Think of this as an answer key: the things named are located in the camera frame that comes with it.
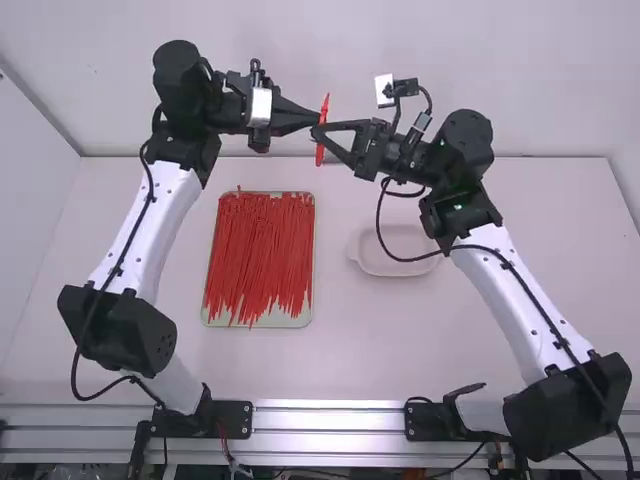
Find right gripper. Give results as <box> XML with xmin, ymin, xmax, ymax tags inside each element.
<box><xmin>310</xmin><ymin>117</ymin><xmax>397</xmax><ymax>183</ymax></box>

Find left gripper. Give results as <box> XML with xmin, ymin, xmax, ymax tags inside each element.
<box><xmin>224</xmin><ymin>57</ymin><xmax>322</xmax><ymax>151</ymax></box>

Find orange cable tie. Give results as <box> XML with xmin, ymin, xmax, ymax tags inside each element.
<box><xmin>310</xmin><ymin>92</ymin><xmax>333</xmax><ymax>168</ymax></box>

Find white dish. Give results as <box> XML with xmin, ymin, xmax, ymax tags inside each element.
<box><xmin>347</xmin><ymin>224</ymin><xmax>447</xmax><ymax>279</ymax></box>

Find pale tray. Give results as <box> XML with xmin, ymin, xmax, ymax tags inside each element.
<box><xmin>199</xmin><ymin>188</ymin><xmax>319</xmax><ymax>332</ymax></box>

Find silver rails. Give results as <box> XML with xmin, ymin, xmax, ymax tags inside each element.
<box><xmin>0</xmin><ymin>398</ymin><xmax>640</xmax><ymax>470</ymax></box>

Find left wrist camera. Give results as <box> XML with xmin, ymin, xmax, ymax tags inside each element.
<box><xmin>247</xmin><ymin>85</ymin><xmax>275</xmax><ymax>127</ymax></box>

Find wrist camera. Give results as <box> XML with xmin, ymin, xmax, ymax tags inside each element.
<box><xmin>247</xmin><ymin>85</ymin><xmax>275</xmax><ymax>127</ymax></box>
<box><xmin>372</xmin><ymin>73</ymin><xmax>421</xmax><ymax>109</ymax></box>

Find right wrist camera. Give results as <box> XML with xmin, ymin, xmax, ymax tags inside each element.
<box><xmin>372</xmin><ymin>73</ymin><xmax>421</xmax><ymax>109</ymax></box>

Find black cable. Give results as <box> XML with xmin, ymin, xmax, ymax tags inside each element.
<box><xmin>610</xmin><ymin>420</ymin><xmax>636</xmax><ymax>480</ymax></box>
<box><xmin>374</xmin><ymin>174</ymin><xmax>454</xmax><ymax>264</ymax></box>
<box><xmin>68</xmin><ymin>342</ymin><xmax>165</xmax><ymax>409</ymax></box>
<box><xmin>415</xmin><ymin>83</ymin><xmax>437</xmax><ymax>134</ymax></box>

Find row of orange cable ties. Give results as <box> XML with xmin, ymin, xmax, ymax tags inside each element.
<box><xmin>203</xmin><ymin>184</ymin><xmax>317</xmax><ymax>330</ymax></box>

